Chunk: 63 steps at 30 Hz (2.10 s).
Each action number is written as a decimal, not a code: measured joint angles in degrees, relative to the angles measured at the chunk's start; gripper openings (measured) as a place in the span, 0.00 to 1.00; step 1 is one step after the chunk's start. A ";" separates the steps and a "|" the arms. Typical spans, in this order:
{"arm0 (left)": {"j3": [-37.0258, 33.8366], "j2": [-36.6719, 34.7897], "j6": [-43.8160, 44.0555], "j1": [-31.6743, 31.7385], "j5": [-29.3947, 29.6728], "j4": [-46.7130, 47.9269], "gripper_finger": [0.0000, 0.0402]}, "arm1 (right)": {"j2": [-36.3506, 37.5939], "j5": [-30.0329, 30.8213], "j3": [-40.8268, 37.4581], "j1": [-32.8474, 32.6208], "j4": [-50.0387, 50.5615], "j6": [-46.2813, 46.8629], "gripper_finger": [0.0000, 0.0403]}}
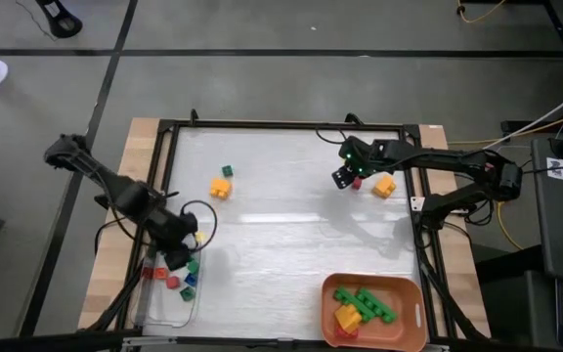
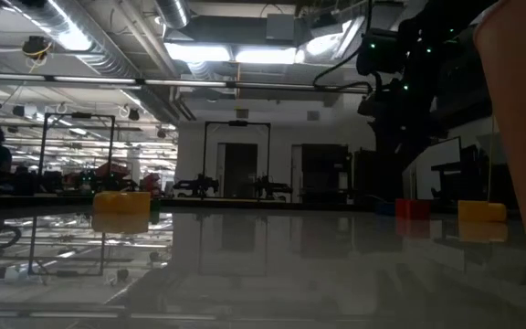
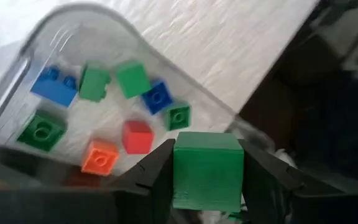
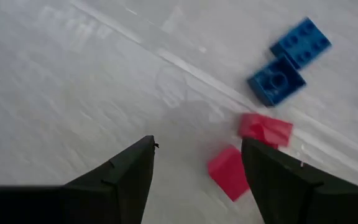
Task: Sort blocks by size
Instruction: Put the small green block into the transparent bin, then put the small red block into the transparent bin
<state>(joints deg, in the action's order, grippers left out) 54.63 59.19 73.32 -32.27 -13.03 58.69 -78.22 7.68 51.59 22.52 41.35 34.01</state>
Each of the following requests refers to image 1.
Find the small orange-red building block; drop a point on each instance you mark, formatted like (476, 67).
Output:
(160, 273)

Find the large yellow building block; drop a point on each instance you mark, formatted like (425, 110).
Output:
(221, 188)
(347, 317)
(384, 186)

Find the black stand base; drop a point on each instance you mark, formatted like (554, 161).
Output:
(61, 22)

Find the white table cover sheet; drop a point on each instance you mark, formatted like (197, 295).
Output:
(286, 264)

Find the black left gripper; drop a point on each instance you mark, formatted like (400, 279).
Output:
(176, 227)

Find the long green building block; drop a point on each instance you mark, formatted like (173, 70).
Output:
(376, 305)
(345, 295)

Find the black aluminium table frame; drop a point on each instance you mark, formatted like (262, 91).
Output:
(262, 124)

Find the dark equipment cabinet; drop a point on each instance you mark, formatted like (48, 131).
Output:
(506, 303)

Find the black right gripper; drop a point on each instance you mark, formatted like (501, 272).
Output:
(364, 156)

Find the clear plastic tray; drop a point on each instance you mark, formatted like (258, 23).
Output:
(164, 313)

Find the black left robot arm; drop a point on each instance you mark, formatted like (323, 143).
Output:
(115, 188)

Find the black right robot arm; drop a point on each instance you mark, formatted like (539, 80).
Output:
(447, 159)

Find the orange plastic bin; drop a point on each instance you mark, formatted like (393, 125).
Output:
(408, 293)

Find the white metal bracket plate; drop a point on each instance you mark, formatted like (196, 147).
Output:
(416, 203)

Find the small blue building block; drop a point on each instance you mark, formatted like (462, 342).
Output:
(191, 279)

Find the large red building block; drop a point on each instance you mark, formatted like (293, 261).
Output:
(345, 335)

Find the small red building block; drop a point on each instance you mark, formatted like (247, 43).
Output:
(173, 282)
(357, 184)
(148, 272)

